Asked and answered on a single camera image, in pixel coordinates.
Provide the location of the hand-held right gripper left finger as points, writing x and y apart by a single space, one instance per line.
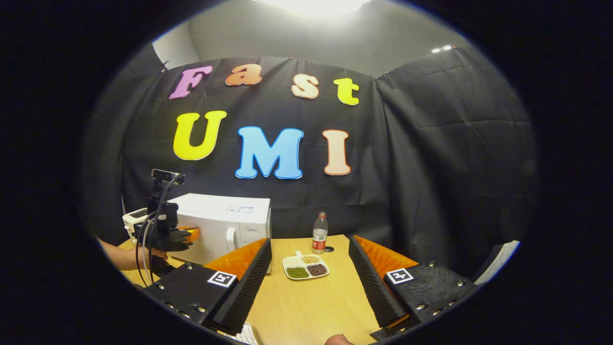
246 290

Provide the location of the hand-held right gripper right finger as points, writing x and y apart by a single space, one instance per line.
373 287

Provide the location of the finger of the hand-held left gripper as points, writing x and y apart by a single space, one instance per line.
178 241

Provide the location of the white microwave oven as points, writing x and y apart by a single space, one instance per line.
225 215

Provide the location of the white toaster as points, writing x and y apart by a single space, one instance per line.
134 216

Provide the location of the white printed paper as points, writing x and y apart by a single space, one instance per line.
246 335

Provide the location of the divided white dish of beans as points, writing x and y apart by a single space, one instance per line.
304 268

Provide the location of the clear bottle with red label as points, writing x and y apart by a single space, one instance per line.
320 235

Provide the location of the small ceiling light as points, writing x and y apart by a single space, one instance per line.
441 48

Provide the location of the large ceiling light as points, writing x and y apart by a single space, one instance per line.
316 5

